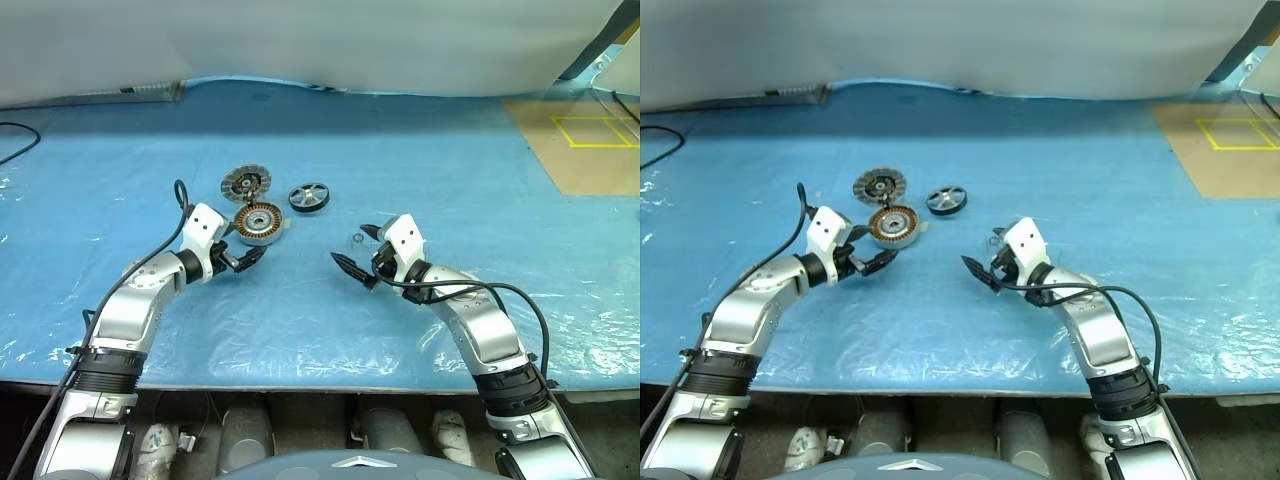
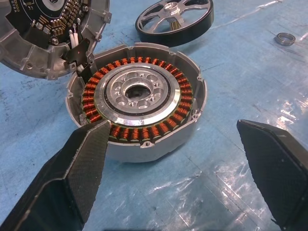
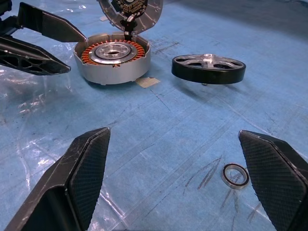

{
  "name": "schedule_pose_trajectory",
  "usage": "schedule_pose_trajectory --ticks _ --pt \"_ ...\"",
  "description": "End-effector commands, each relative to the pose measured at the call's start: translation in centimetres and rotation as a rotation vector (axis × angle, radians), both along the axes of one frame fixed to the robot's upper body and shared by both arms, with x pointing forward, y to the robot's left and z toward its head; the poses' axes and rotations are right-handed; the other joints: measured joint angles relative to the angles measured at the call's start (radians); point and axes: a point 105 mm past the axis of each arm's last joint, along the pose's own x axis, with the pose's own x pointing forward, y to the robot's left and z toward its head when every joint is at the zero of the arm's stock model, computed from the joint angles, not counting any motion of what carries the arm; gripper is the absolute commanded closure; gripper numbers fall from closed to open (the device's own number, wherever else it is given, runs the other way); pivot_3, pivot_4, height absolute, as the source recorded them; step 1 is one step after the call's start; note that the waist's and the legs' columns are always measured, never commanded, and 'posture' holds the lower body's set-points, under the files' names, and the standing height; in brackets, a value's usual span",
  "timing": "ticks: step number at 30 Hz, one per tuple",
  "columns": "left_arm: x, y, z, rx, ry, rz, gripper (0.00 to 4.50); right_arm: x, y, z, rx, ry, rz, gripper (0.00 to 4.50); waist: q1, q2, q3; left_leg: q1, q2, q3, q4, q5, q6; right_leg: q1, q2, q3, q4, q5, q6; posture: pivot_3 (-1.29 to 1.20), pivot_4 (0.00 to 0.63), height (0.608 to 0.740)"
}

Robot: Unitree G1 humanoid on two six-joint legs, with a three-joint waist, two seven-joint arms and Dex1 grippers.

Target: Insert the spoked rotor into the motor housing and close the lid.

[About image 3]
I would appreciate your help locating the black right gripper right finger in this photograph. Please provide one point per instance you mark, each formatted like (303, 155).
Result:
(276, 178)

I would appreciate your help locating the silver motor housing with windings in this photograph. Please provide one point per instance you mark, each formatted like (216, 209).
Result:
(115, 72)

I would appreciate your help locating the beige tape piece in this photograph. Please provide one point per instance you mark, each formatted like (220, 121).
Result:
(148, 82)
(103, 18)

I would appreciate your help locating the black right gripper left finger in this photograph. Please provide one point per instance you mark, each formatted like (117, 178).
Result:
(72, 183)

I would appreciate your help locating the black rotor wheel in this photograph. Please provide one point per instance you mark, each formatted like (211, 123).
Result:
(207, 74)

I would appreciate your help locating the clear plastic film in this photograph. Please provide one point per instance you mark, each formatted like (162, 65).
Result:
(29, 101)

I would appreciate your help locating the grey round metal disc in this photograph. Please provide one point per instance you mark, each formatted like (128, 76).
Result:
(150, 16)

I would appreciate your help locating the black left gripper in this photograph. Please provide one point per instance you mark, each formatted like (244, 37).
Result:
(7, 26)

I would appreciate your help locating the blue table mat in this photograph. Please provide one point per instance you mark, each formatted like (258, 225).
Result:
(168, 115)

